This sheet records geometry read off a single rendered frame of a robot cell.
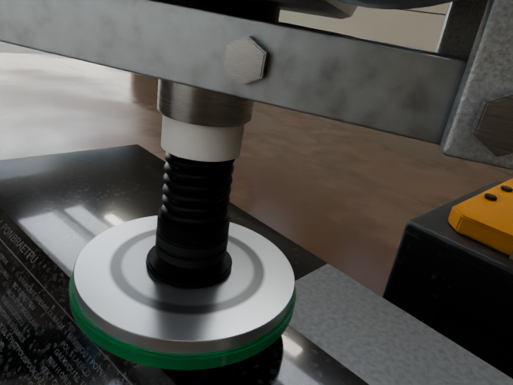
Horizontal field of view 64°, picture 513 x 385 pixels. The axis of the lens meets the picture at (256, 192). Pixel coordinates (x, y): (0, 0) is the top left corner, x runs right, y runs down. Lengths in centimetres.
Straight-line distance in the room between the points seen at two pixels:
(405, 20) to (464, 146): 669
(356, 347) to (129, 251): 25
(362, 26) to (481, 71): 696
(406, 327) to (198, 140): 32
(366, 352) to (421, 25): 650
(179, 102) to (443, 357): 36
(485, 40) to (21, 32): 31
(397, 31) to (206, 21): 669
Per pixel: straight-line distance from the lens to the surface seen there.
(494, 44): 25
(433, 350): 50
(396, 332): 50
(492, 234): 95
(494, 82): 25
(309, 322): 47
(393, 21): 700
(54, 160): 83
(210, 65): 29
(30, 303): 53
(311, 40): 27
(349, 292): 53
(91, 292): 39
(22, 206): 67
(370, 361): 45
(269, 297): 39
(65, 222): 61
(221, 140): 33
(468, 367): 50
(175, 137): 34
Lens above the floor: 109
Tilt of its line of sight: 23 degrees down
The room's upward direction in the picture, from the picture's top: 9 degrees clockwise
